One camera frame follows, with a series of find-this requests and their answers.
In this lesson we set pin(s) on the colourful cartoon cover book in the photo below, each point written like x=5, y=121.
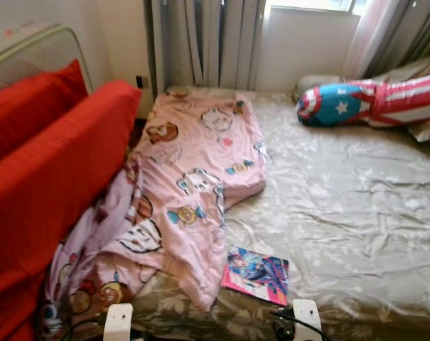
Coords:
x=256, y=275

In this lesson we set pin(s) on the bed with beige floral sheet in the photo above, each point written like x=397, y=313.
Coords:
x=342, y=206

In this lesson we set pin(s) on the pink cartoon print quilt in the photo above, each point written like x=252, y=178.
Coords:
x=193, y=163

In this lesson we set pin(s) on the red fabric cushion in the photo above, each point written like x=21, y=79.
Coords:
x=37, y=99
x=51, y=170

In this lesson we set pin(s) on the Captain America shield pillow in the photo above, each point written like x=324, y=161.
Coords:
x=357, y=103

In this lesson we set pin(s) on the grey pleated curtain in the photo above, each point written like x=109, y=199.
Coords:
x=207, y=42
x=421, y=35

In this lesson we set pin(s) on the sheer white curtain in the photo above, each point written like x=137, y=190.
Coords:
x=371, y=35

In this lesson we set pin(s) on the bright window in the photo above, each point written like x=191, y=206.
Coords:
x=314, y=4

